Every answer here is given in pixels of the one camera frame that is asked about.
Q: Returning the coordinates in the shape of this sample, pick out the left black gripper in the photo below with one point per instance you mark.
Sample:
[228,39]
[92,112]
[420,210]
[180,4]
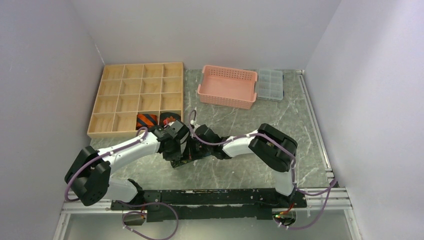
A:
[178,152]

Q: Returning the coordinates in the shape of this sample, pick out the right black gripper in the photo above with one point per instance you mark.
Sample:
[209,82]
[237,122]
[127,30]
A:
[193,139]

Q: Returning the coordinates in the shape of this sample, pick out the blue yellow floral tie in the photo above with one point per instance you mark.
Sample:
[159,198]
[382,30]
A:
[175,163]

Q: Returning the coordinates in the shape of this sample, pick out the orange navy striped tie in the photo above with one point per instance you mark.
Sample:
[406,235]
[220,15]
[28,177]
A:
[146,120]

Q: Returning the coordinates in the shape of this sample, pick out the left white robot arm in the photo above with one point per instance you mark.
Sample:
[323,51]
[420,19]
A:
[89,177]

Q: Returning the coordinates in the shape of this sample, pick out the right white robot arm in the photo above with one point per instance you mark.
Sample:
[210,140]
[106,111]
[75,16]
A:
[275,148]

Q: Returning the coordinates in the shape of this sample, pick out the dark rolled tie orange leaf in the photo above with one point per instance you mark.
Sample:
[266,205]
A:
[168,115]

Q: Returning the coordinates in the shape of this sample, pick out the wooden compartment tray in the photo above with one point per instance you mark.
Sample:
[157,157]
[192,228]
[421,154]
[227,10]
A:
[126,90]

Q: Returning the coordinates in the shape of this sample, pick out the pink plastic basket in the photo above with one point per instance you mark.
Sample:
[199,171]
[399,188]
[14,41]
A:
[229,87]

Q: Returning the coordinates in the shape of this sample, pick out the clear plastic organizer box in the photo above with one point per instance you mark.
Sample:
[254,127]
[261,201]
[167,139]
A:
[270,84]

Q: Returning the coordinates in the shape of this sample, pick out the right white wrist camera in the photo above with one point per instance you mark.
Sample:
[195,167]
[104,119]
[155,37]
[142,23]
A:
[194,124]

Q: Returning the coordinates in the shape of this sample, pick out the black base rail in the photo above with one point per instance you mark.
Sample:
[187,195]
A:
[201,204]

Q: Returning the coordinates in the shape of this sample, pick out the aluminium frame rail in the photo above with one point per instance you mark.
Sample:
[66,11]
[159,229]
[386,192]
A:
[338,196]

